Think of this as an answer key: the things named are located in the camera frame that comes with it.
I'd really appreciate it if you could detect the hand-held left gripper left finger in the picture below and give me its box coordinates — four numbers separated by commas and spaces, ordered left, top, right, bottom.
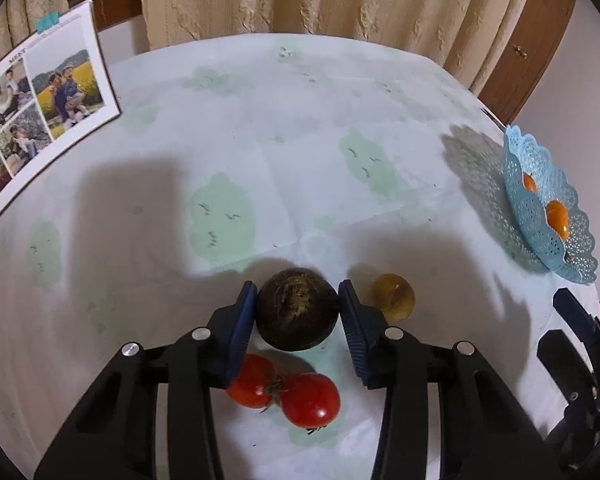
32, 281, 259, 480

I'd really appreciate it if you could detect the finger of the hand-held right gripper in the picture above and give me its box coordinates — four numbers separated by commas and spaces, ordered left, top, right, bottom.
552, 287, 600, 377
536, 330, 599, 407

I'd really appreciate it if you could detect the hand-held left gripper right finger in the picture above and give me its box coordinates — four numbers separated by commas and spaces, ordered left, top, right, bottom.
337, 279, 566, 480

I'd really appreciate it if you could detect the dark brown round fruit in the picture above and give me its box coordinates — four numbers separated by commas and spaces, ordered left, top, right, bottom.
256, 268, 340, 352

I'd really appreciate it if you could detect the blue plastic lattice basket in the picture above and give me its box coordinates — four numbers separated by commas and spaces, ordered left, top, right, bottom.
502, 125, 599, 286

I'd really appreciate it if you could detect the yellow-green round fruit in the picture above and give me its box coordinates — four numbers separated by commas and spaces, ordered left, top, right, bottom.
371, 273, 416, 324

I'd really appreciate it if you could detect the red tomato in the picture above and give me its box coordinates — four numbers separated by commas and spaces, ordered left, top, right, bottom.
279, 373, 342, 429
225, 354, 277, 409

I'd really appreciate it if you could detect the brown wooden door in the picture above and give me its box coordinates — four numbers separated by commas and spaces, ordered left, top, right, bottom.
480, 0, 578, 128

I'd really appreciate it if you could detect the photo collage board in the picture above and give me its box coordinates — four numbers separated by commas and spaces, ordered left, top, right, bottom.
0, 0, 122, 241

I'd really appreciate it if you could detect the wide beige curtain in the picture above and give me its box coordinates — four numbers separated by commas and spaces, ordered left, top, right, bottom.
140, 0, 538, 96

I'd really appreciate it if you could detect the wooden window sill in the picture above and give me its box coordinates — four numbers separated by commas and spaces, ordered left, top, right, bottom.
92, 0, 143, 31

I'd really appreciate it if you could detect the narrow beige curtain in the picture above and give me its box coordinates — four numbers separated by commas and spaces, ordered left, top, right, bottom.
0, 0, 71, 76

